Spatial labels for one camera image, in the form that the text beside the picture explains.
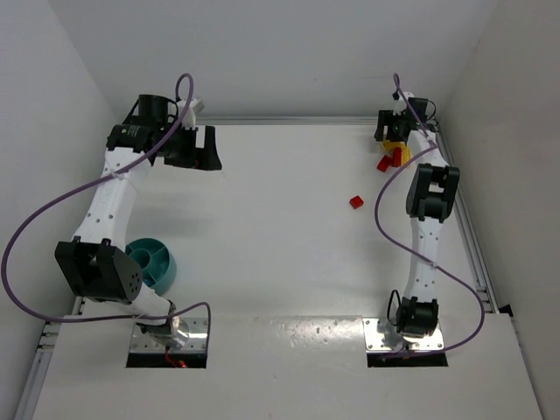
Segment yellow small lego brick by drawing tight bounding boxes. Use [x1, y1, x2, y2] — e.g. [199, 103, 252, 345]
[381, 139, 406, 152]

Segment yellow long lego brick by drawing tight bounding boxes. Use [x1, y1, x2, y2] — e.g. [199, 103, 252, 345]
[399, 145, 412, 167]

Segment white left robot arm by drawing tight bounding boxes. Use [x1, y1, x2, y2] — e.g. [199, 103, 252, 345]
[55, 94, 222, 347]

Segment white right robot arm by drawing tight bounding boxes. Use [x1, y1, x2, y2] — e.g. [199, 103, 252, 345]
[374, 92, 460, 338]

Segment red long lego brick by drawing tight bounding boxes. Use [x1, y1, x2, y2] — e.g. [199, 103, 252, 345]
[392, 147, 403, 167]

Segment red small lego brick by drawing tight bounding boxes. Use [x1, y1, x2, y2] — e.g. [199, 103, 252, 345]
[376, 155, 393, 172]

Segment red square lego brick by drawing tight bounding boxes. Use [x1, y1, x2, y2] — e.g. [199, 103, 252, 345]
[349, 195, 364, 209]

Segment teal divided round container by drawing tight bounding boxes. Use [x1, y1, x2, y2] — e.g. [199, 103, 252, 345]
[125, 238, 177, 296]

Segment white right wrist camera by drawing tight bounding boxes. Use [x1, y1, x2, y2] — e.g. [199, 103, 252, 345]
[392, 90, 415, 116]

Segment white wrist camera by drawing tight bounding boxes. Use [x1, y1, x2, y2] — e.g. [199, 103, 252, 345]
[177, 97, 205, 130]
[392, 90, 415, 116]

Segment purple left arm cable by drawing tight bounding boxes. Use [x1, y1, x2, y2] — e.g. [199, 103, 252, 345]
[0, 73, 212, 329]

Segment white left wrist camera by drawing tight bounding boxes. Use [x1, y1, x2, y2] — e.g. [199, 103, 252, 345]
[177, 97, 205, 130]

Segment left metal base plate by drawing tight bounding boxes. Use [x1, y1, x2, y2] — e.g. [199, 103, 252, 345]
[129, 317, 209, 354]

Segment metal base plate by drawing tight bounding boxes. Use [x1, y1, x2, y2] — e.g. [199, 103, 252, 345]
[362, 318, 445, 354]
[129, 317, 209, 354]

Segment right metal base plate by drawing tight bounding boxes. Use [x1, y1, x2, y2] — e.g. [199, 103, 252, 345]
[362, 318, 445, 354]

